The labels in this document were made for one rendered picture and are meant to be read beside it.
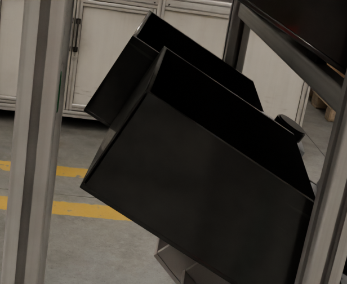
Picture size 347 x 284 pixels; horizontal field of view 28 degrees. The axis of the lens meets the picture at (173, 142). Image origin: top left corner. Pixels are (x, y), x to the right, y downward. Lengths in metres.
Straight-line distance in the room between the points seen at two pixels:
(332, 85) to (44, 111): 0.17
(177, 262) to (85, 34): 3.71
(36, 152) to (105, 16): 3.91
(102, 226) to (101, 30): 1.44
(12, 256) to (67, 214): 2.95
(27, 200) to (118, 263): 2.61
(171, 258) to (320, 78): 0.24
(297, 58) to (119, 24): 3.81
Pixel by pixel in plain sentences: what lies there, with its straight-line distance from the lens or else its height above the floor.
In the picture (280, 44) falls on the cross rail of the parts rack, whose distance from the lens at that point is 0.53.
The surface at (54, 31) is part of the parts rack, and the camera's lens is 0.35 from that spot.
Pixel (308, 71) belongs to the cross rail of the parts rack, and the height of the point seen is 1.39.
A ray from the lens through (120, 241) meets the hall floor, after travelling 3.16.
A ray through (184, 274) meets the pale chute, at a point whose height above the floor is 1.19.
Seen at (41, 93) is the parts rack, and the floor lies 1.38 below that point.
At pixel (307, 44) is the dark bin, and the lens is 0.40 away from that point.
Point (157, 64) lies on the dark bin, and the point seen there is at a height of 1.37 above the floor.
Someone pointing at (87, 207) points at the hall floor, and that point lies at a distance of 3.43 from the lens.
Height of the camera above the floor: 1.48
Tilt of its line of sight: 19 degrees down
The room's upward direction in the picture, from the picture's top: 9 degrees clockwise
